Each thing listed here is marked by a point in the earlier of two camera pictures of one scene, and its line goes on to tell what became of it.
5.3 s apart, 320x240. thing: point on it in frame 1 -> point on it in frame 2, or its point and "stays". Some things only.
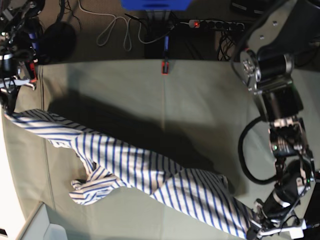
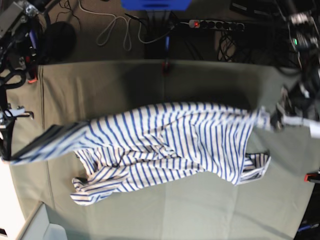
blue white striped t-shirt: x=116 y=167 -> x=124 y=149
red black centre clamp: x=165 y=67 stays
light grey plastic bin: x=37 y=226 stays
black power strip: x=225 y=25 stays
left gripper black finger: x=12 y=96 -> x=6 y=133
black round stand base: x=57 y=42 stays
